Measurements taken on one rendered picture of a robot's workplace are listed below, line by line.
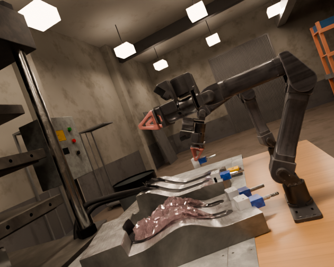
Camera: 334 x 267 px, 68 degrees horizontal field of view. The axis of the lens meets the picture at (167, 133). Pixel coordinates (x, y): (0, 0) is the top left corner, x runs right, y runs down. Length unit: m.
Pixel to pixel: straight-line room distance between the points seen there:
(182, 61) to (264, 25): 3.56
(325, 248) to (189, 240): 0.31
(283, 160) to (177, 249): 0.39
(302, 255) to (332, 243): 0.07
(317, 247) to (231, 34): 10.90
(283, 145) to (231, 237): 0.30
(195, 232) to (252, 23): 10.94
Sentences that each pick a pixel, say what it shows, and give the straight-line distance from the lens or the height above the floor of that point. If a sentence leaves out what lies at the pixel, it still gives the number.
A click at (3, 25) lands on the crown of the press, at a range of 1.48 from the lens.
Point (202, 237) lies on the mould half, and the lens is 0.72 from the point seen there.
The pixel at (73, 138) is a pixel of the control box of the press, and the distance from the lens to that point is 1.71.
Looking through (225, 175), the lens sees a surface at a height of 0.90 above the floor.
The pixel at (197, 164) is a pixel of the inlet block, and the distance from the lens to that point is 1.34.
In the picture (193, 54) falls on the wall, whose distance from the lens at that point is 11.43.
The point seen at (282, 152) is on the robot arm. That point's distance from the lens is 0.78.
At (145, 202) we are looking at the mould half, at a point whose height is 0.89.
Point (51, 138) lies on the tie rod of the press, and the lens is 1.38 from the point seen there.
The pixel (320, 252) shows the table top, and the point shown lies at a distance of 0.65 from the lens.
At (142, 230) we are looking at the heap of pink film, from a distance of 0.80.
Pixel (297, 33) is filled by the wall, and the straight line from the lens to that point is 11.42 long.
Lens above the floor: 1.15
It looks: level
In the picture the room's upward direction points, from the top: 21 degrees counter-clockwise
